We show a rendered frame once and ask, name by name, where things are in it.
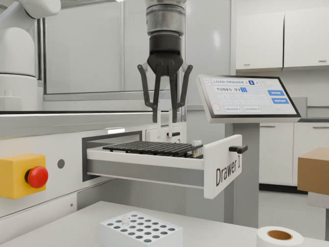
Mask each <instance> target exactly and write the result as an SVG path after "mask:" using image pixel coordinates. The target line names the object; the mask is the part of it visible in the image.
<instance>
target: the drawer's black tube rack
mask: <svg viewBox="0 0 329 247"><path fill-rule="evenodd" d="M190 146H192V144H183V143H165V142H148V141H134V142H129V143H123V144H118V145H112V146H107V147H102V149H106V150H110V152H113V151H114V150H119V151H126V153H132V154H144V155H156V156H168V157H181V158H193V159H202V158H203V154H201V155H199V156H196V157H192V154H190V153H187V152H186V153H183V154H181V155H171V152H173V151H177V150H180V149H183V148H188V147H190Z"/></svg>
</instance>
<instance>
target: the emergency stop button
mask: <svg viewBox="0 0 329 247"><path fill-rule="evenodd" d="M47 180H48V172H47V169H46V168H44V167H40V166H37V167H34V168H33V169H32V170H31V171H30V172H29V174H28V177H27V181H28V183H29V185H30V186H31V187H32V188H36V189H39V188H42V187H43V186H44V185H45V184H46V182H47Z"/></svg>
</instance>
